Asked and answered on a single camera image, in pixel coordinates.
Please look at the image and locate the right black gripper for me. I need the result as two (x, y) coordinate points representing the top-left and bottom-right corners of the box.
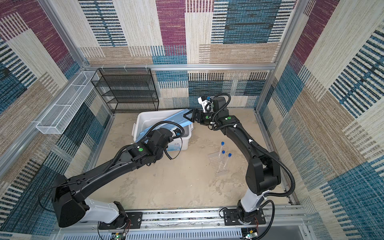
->
(183, 109), (219, 125)

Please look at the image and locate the blue plastic lid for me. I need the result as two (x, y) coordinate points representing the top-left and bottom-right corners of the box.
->
(134, 108), (193, 142)

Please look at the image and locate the white plastic bin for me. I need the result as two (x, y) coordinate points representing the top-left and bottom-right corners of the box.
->
(132, 109), (193, 152)

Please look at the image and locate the blue-capped test tube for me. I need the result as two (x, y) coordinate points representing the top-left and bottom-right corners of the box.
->
(223, 153), (232, 171)
(217, 154), (225, 173)
(219, 142), (225, 157)

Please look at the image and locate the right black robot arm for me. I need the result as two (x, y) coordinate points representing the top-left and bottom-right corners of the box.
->
(183, 93), (296, 225)

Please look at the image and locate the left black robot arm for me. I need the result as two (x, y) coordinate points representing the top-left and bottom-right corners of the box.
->
(38, 121), (185, 229)

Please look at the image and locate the clear test tube rack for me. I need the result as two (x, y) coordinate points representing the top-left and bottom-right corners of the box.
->
(208, 150), (232, 176)

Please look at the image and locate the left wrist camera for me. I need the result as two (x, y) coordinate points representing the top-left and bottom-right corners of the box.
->
(171, 127), (185, 138)

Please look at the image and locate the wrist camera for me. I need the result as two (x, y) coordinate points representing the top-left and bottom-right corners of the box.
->
(171, 127), (185, 138)
(198, 96), (213, 113)

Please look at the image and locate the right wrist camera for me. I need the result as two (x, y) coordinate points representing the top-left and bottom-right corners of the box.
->
(198, 96), (213, 113)

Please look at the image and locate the black wire shelf rack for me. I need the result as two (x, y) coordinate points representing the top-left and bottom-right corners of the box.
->
(91, 68), (159, 114)

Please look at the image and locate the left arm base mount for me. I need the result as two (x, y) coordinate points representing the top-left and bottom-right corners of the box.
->
(98, 212), (143, 230)

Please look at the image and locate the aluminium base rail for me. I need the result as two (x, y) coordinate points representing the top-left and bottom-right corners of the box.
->
(50, 205), (315, 240)

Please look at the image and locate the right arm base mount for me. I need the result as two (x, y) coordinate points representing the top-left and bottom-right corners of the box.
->
(219, 208), (266, 226)

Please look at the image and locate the white wire wall basket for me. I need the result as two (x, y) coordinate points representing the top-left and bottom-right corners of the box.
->
(36, 71), (95, 135)

